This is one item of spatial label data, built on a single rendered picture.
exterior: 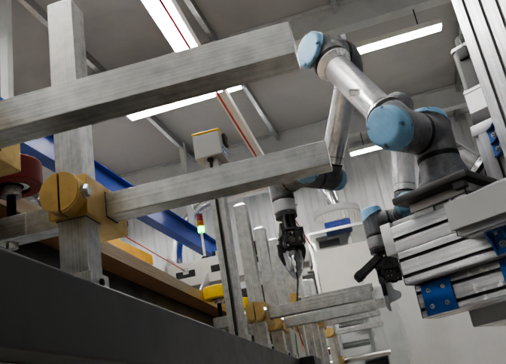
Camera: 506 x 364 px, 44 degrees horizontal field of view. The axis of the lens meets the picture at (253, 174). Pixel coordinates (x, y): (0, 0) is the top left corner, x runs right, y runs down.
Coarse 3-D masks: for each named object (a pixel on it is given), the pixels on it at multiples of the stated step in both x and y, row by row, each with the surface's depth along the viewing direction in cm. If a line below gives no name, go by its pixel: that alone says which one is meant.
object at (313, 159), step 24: (312, 144) 73; (216, 168) 75; (240, 168) 75; (264, 168) 74; (288, 168) 73; (312, 168) 73; (120, 192) 77; (144, 192) 76; (168, 192) 76; (192, 192) 75; (216, 192) 75; (240, 192) 76; (24, 216) 79; (48, 216) 78; (120, 216) 77; (0, 240) 78; (24, 240) 80
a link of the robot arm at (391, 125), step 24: (312, 48) 190; (336, 48) 188; (336, 72) 185; (360, 72) 182; (360, 96) 176; (384, 96) 173; (384, 120) 165; (408, 120) 163; (384, 144) 165; (408, 144) 165
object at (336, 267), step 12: (324, 252) 449; (336, 252) 447; (348, 252) 445; (360, 252) 443; (324, 264) 446; (336, 264) 444; (348, 264) 442; (360, 264) 440; (324, 276) 443; (336, 276) 441; (348, 276) 440; (372, 276) 436; (324, 288) 440; (336, 288) 439
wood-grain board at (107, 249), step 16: (0, 208) 88; (32, 208) 95; (48, 240) 105; (112, 256) 120; (128, 256) 128; (112, 272) 130; (128, 272) 132; (144, 272) 134; (160, 272) 145; (160, 288) 150; (176, 288) 154; (192, 288) 166; (192, 304) 176; (208, 304) 180; (224, 304) 196
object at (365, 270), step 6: (372, 258) 216; (378, 258) 215; (366, 264) 215; (372, 264) 215; (360, 270) 215; (366, 270) 215; (372, 270) 218; (354, 276) 215; (360, 276) 214; (366, 276) 218; (360, 282) 218
